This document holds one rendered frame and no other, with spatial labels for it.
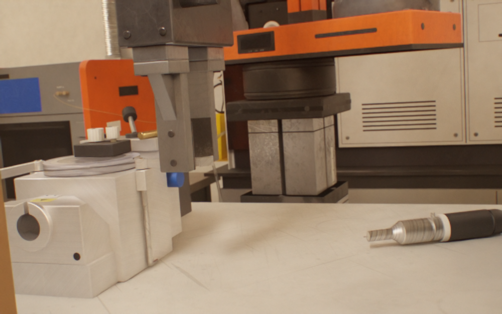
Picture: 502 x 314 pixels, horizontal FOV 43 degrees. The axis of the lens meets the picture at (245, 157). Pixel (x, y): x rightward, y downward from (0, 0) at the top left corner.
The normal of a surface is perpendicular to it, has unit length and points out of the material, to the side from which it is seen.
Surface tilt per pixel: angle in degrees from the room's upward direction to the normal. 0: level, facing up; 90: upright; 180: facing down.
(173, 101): 90
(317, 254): 0
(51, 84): 90
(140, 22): 90
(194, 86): 90
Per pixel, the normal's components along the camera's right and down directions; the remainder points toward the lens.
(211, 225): -0.07, -0.99
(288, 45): -0.66, 0.14
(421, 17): 0.76, 0.04
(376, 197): -0.35, 0.14
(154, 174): 0.95, -0.02
